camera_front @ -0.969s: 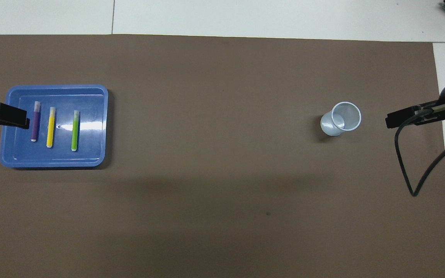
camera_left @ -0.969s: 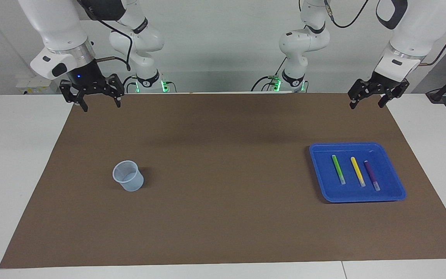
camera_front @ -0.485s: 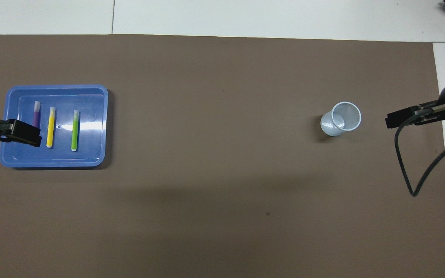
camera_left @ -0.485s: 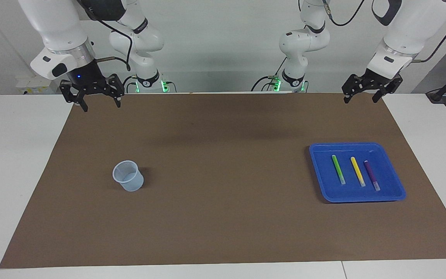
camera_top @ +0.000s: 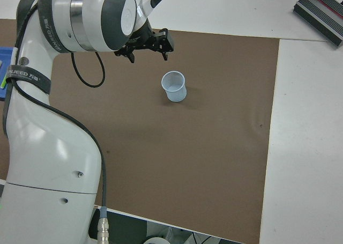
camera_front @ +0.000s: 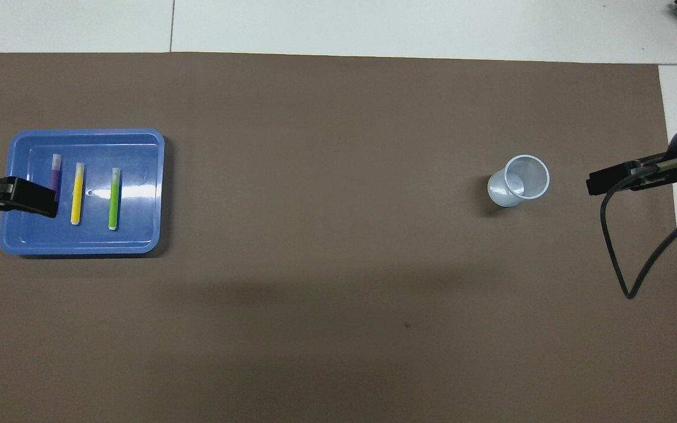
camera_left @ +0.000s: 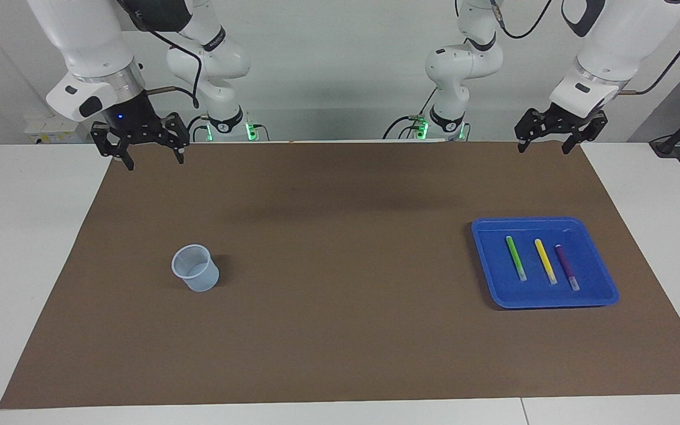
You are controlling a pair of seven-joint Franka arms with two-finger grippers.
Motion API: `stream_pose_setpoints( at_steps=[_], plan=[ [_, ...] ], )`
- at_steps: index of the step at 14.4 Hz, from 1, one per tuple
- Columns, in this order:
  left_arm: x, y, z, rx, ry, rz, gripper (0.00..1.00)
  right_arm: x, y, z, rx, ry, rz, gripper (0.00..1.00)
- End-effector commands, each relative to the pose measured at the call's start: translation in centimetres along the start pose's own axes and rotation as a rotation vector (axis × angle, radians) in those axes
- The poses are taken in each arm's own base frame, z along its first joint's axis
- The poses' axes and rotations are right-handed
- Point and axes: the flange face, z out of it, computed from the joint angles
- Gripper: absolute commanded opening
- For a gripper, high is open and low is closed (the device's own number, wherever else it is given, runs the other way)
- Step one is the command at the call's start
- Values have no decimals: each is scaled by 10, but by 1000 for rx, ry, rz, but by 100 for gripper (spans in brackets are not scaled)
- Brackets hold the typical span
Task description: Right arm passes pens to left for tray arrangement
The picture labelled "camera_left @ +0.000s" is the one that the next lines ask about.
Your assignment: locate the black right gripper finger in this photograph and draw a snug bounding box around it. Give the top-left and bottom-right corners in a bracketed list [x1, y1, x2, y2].
[90, 122, 135, 172]
[164, 112, 191, 165]

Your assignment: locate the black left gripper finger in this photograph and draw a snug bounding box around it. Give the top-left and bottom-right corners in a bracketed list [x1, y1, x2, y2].
[515, 109, 553, 154]
[562, 117, 609, 155]

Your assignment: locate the green pen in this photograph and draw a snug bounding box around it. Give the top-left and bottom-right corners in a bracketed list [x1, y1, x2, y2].
[505, 236, 528, 282]

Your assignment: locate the yellow pen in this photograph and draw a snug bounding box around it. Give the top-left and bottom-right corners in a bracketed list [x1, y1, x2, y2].
[534, 238, 558, 285]

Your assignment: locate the purple pen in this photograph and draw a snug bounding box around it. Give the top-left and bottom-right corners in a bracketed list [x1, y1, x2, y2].
[554, 244, 581, 292]

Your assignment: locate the blue plastic tray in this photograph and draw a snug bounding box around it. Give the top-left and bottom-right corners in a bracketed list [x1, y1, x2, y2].
[471, 217, 620, 309]

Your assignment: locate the white box with yellow marks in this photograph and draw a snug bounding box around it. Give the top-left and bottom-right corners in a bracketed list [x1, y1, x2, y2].
[24, 118, 96, 144]

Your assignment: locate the clear plastic cup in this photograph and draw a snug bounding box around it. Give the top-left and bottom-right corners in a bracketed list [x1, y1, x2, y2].
[171, 244, 220, 293]

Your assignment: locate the brown table mat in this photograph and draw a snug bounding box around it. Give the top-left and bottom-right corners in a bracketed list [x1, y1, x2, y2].
[0, 140, 680, 409]

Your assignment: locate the black base cable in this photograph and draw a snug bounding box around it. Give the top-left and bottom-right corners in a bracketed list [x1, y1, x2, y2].
[382, 89, 439, 140]
[189, 115, 211, 142]

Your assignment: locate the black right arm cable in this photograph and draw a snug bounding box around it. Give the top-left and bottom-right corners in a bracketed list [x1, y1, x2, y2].
[119, 0, 204, 110]

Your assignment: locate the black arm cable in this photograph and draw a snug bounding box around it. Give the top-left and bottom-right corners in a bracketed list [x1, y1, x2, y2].
[119, 0, 204, 110]
[617, 0, 680, 96]

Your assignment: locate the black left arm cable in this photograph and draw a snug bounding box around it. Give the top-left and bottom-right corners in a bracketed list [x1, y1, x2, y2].
[617, 0, 680, 96]

